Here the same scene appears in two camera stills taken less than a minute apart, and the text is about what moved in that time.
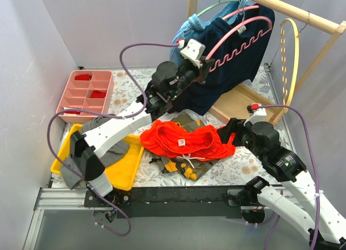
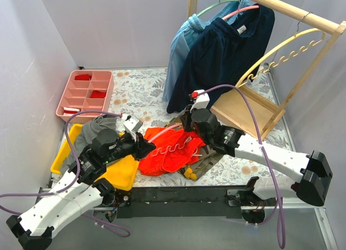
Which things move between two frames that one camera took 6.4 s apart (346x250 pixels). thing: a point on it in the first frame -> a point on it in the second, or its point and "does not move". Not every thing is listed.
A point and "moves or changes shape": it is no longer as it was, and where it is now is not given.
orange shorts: [204, 142] moves or changes shape
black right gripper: [235, 131] -> [186, 120]
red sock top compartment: [82, 77] does not move
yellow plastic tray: [121, 171] does not move
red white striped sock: [77, 112] does not move
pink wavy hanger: [243, 47] -> [189, 139]
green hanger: [203, 11] does not move
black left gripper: [205, 66] -> [139, 146]
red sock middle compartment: [98, 94] does not move
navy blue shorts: [235, 46] does not move
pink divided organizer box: [86, 90] does not move
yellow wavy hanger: [283, 31] -> [283, 59]
